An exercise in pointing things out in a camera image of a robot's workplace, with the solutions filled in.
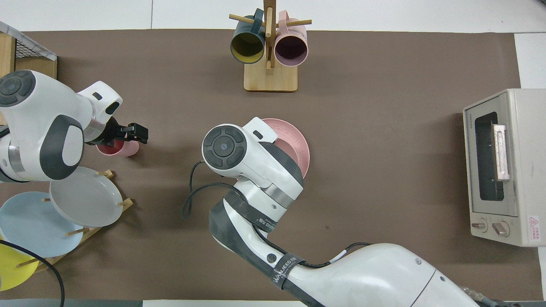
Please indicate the left arm dark gripper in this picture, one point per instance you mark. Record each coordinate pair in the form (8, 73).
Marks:
(108, 133)

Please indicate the pink plastic cup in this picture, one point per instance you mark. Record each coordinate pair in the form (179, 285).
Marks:
(123, 148)

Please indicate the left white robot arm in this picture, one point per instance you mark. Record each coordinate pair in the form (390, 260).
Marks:
(38, 123)

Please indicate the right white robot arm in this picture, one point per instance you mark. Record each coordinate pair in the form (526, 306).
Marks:
(264, 179)

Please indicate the grey plate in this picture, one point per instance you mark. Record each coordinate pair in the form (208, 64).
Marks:
(89, 200)

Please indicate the wooden plate rack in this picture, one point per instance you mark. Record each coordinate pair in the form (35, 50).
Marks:
(96, 232)

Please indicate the dark green mug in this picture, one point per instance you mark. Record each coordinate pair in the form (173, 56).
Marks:
(247, 44)

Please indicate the light blue plate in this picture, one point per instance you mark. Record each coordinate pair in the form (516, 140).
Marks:
(30, 224)

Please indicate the wooden mug tree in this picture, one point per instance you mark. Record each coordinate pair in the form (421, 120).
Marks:
(271, 79)

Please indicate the pink speckled plate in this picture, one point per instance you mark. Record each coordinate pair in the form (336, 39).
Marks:
(302, 145)

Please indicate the pink mug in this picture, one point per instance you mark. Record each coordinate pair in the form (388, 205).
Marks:
(291, 49)

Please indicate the yellow plate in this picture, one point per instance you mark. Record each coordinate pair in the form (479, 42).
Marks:
(10, 273)

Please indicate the brown table mat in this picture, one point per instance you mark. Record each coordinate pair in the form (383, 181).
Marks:
(384, 106)

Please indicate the beige toaster oven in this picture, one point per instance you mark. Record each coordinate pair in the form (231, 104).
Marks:
(522, 192)

